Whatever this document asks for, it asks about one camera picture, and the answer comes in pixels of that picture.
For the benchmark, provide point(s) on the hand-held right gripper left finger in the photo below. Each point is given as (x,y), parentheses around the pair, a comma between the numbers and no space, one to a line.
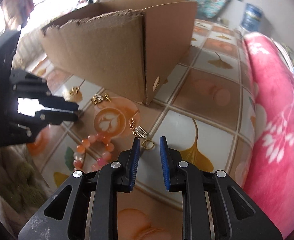
(134,160)

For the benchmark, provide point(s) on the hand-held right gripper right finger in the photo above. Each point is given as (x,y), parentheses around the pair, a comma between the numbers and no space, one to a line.
(165,165)

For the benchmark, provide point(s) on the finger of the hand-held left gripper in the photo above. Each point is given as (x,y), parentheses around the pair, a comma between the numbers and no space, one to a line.
(56,118)
(59,103)

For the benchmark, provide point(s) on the small gold earring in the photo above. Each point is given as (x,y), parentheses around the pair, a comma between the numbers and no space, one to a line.
(74,91)

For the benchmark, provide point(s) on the brown cardboard box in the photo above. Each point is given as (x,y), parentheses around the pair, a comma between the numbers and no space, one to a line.
(111,55)

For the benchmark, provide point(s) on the leaf print tablecloth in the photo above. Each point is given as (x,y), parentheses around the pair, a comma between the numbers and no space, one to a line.
(207,120)

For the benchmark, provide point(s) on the green fluffy cloth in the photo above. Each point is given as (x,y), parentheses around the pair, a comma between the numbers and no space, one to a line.
(24,175)

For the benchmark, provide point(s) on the pink floral blanket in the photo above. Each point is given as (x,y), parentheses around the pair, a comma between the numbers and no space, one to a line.
(274,130)

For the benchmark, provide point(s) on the grey green patterned cloth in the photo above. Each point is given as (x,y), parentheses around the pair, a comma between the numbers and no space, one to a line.
(291,52)

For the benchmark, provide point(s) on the blue water jug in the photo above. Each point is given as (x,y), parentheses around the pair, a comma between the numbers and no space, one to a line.
(252,17)

